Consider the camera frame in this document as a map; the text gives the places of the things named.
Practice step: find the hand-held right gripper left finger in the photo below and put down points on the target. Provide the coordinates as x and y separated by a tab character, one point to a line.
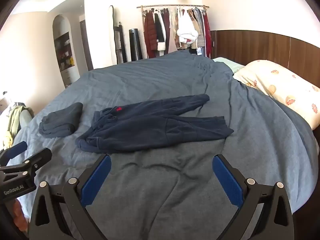
96	180

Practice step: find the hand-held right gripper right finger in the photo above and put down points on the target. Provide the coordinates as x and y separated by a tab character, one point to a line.
227	182

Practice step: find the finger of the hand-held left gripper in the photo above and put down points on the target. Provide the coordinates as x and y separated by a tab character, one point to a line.
15	148
37	160

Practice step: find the navy pants with red logo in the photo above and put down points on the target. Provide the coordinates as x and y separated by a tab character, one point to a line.
150	130

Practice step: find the person's left forearm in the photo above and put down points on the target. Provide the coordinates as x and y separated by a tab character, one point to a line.
21	212

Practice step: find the folded navy pants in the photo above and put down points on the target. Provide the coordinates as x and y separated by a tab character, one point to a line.
62	120

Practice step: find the yellow-green cloth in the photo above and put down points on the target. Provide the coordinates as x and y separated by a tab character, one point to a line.
17	120

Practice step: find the blue-grey duvet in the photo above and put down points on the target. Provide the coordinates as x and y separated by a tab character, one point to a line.
175	85

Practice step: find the floral cream pillow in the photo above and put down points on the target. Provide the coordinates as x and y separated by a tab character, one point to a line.
282	85

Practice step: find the pale green pillow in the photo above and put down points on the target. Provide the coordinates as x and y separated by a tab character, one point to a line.
225	61

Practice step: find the dark door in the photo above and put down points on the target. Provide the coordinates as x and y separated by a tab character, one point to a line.
86	45

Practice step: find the black tower appliance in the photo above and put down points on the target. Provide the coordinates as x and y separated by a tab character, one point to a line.
135	45

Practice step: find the dark wooden headboard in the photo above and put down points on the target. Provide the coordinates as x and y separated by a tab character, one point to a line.
262	45

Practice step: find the black ladder rack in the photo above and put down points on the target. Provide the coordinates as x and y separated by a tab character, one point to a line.
120	40

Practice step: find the white wavy standing mirror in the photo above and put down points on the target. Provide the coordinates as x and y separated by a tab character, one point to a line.
112	30

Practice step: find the wooden clothes rack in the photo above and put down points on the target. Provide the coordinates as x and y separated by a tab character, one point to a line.
172	5

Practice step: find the arched wall shelf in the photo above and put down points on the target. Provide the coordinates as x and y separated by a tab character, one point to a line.
65	52

